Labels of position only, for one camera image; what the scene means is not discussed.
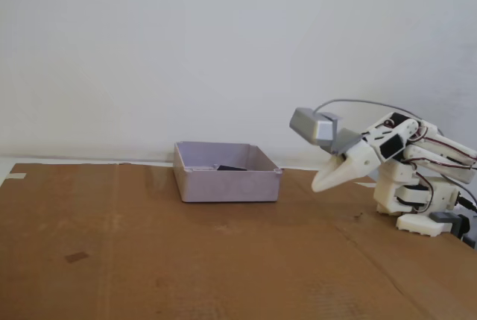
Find black power cable plug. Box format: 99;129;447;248
457;195;477;213

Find brown cardboard sheet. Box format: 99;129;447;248
0;162;477;320

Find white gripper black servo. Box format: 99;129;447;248
312;123;406;193

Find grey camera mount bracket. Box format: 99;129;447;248
327;128;364;156

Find pale lilac plastic box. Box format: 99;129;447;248
173;141;283;204

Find silver grey webcam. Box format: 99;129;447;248
288;107;338;148

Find grey and black table clamp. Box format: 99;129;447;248
430;211;477;250

